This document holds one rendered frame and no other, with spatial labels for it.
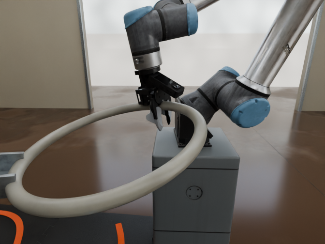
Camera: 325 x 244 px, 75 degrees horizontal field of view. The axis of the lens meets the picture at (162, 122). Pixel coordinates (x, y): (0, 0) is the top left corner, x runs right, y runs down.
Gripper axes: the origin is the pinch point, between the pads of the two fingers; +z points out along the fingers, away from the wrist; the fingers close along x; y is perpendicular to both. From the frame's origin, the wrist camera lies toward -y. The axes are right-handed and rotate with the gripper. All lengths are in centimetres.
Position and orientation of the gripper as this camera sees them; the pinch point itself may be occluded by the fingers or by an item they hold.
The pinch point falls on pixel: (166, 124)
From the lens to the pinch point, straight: 74.6
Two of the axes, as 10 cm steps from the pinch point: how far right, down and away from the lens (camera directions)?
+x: -5.7, 4.2, -7.1
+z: 1.9, 9.0, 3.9
